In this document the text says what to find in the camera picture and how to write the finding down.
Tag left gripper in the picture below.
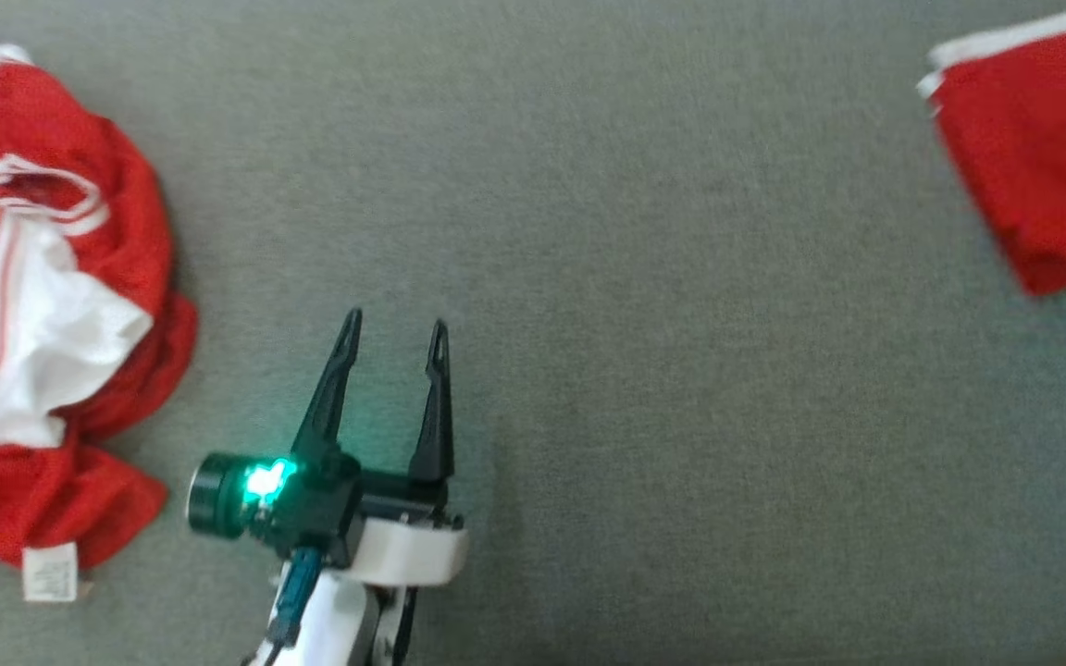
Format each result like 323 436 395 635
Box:
186 308 470 589

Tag red shirt with white sleeves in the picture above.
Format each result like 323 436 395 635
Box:
0 26 200 605

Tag red shorts with white trim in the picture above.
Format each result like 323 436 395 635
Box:
916 0 1066 298

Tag large grey sofa seat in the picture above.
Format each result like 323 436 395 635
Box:
0 0 1066 666

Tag cable with teal connector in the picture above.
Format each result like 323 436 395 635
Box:
265 546 326 648

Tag thin black cable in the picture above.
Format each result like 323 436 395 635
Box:
392 587 420 666

